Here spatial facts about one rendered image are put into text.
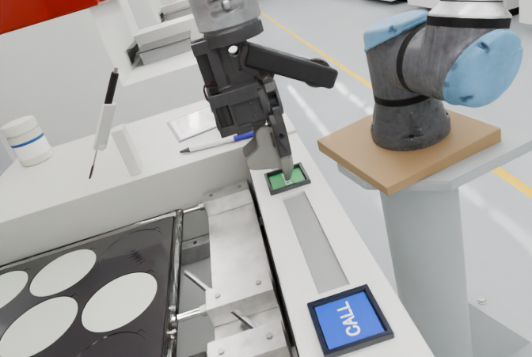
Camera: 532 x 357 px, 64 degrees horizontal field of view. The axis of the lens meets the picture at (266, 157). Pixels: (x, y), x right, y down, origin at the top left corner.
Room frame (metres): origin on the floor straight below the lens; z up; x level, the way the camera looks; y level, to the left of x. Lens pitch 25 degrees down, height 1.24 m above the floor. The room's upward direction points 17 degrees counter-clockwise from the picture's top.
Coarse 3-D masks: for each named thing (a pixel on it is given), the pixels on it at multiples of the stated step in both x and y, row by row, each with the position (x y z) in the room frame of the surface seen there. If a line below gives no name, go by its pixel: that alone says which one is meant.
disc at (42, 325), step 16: (48, 304) 0.48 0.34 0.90; (64, 304) 0.47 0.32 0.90; (16, 320) 0.47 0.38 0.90; (32, 320) 0.46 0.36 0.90; (48, 320) 0.45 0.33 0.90; (64, 320) 0.44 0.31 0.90; (16, 336) 0.44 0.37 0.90; (32, 336) 0.43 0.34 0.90; (48, 336) 0.42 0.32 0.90; (0, 352) 0.41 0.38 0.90; (16, 352) 0.41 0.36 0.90; (32, 352) 0.40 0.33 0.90
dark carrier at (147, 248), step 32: (160, 224) 0.60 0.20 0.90; (96, 256) 0.56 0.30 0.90; (128, 256) 0.54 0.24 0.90; (160, 256) 0.51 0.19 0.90; (96, 288) 0.48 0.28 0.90; (160, 288) 0.44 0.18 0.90; (0, 320) 0.48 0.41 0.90; (160, 320) 0.39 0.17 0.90; (64, 352) 0.38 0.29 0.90; (96, 352) 0.37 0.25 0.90; (128, 352) 0.35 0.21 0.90; (160, 352) 0.34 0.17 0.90
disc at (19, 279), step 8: (8, 272) 0.60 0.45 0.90; (16, 272) 0.59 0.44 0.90; (24, 272) 0.58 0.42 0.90; (0, 280) 0.58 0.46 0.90; (8, 280) 0.57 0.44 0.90; (16, 280) 0.57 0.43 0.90; (24, 280) 0.56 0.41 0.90; (0, 288) 0.56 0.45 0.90; (8, 288) 0.55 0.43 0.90; (16, 288) 0.54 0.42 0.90; (0, 296) 0.54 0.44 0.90; (8, 296) 0.53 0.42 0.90; (0, 304) 0.52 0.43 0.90
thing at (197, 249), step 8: (264, 232) 0.59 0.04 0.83; (200, 240) 0.60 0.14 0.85; (208, 240) 0.59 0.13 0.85; (184, 248) 0.59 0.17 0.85; (192, 248) 0.59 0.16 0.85; (200, 248) 0.59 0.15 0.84; (208, 248) 0.59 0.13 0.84; (184, 256) 0.59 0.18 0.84; (192, 256) 0.59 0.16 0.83; (200, 256) 0.59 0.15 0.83; (208, 256) 0.59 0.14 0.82; (184, 264) 0.59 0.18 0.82
